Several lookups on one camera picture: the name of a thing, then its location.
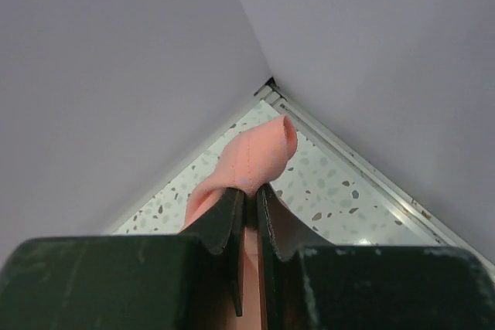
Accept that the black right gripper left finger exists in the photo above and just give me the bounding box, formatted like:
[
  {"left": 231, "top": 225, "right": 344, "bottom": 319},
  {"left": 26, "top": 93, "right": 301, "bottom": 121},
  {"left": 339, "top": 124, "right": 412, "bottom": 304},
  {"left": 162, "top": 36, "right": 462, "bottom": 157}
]
[{"left": 181, "top": 188, "right": 244, "bottom": 317}]

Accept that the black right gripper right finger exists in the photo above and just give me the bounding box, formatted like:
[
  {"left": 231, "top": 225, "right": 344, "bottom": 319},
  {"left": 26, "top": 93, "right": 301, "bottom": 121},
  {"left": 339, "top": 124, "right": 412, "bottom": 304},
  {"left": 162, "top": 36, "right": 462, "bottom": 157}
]
[{"left": 256, "top": 185, "right": 331, "bottom": 329}]

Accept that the salmon pink t-shirt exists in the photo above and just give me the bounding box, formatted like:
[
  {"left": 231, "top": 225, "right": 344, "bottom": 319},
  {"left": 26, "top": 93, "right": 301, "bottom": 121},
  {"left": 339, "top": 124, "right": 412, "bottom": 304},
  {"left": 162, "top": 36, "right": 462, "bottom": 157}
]
[{"left": 183, "top": 115, "right": 298, "bottom": 329}]

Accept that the aluminium table frame rail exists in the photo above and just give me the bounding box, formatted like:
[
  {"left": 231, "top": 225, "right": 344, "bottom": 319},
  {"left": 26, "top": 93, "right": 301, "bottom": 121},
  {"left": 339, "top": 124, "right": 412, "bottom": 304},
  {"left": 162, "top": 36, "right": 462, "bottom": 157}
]
[{"left": 104, "top": 78, "right": 495, "bottom": 269}]

